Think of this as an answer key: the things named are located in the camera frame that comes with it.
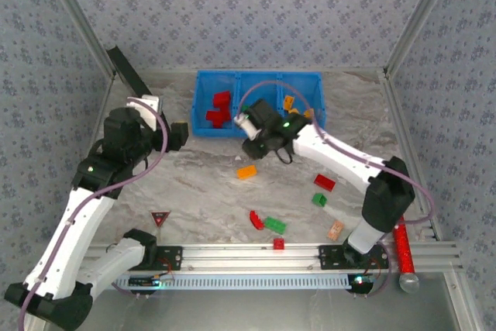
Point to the orange square lego brick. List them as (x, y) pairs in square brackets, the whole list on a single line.
[(293, 111), (287, 101)]

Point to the red rectangular lego brick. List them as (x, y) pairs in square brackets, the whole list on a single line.
[(221, 123), (222, 98), (324, 182), (212, 115)]

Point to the orange round gear lego piece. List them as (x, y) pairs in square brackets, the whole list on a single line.
[(308, 114)]

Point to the blue three-compartment plastic bin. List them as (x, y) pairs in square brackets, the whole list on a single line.
[(209, 83)]

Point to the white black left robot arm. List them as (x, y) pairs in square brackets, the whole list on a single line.
[(73, 238)]

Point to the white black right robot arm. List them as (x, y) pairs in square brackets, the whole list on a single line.
[(333, 152)]

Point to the orange rectangular lego brick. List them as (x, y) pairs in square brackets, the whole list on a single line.
[(247, 171)]

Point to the black flat board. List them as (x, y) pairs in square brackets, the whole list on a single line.
[(128, 71)]

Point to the red curved lego brick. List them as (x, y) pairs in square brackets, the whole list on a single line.
[(256, 219)]

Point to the green square lego brick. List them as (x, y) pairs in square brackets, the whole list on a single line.
[(319, 199)]

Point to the red triangle toy sign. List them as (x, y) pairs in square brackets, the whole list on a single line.
[(160, 218)]

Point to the red square lego brick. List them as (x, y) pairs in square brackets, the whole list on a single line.
[(278, 244)]

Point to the tan brick-pattern tile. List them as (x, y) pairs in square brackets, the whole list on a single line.
[(335, 230)]

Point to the red glitter tube silver cap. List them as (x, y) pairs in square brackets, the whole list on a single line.
[(405, 253)]

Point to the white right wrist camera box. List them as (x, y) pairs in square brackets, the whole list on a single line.
[(246, 122)]

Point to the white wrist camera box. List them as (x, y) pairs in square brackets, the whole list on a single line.
[(147, 108), (246, 122)]

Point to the thin aluminium side rail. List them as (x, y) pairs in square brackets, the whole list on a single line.
[(100, 114)]

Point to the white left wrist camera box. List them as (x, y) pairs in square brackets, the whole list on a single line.
[(147, 108)]

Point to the aluminium wall rail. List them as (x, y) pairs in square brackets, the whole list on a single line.
[(348, 70)]

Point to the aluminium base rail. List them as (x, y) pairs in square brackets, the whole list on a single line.
[(240, 257)]

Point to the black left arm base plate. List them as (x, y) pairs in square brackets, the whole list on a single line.
[(172, 260)]

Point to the aluminium frame post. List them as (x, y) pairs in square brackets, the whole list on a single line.
[(79, 17), (420, 17)]

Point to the wide aluminium side rail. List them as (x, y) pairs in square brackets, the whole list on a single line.
[(392, 94)]

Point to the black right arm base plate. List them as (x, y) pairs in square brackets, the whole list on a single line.
[(329, 259)]

